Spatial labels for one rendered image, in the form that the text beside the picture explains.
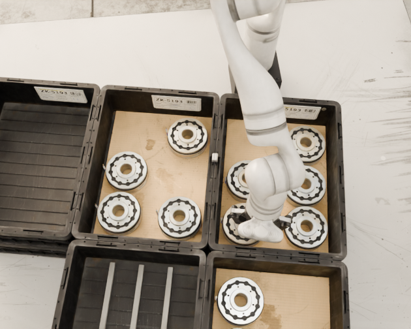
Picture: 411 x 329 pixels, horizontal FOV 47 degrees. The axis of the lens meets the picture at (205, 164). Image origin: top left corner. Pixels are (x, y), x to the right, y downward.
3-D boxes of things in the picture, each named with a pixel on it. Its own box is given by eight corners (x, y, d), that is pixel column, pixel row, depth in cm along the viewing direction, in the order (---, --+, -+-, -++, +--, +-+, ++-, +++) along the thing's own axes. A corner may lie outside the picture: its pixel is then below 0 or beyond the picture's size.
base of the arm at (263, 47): (239, 48, 140) (244, 7, 124) (270, 46, 140) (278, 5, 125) (243, 74, 136) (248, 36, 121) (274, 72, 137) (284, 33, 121)
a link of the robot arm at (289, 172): (314, 190, 82) (301, 113, 78) (266, 204, 81) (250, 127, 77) (298, 177, 89) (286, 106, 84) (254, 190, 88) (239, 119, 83)
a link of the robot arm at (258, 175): (247, 221, 93) (289, 208, 94) (254, 192, 79) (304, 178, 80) (235, 189, 95) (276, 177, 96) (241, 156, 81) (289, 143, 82)
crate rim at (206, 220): (103, 89, 122) (101, 83, 119) (220, 97, 121) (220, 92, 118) (72, 241, 105) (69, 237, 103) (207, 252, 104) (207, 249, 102)
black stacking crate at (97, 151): (110, 109, 130) (102, 85, 120) (218, 117, 129) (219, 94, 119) (83, 250, 114) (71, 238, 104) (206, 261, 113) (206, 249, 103)
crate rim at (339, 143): (220, 97, 121) (220, 92, 118) (338, 106, 120) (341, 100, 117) (207, 252, 104) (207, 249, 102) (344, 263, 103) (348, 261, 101)
